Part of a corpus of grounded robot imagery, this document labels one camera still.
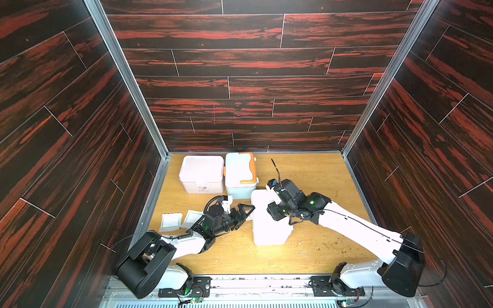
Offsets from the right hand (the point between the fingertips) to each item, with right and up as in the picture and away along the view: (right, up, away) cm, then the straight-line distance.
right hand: (274, 204), depth 80 cm
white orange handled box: (-15, +13, +12) cm, 23 cm away
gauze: (-48, -10, +11) cm, 51 cm away
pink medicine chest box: (-33, +12, +12) cm, 37 cm away
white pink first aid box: (-4, -10, -5) cm, 11 cm away
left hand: (-9, -4, +1) cm, 10 cm away
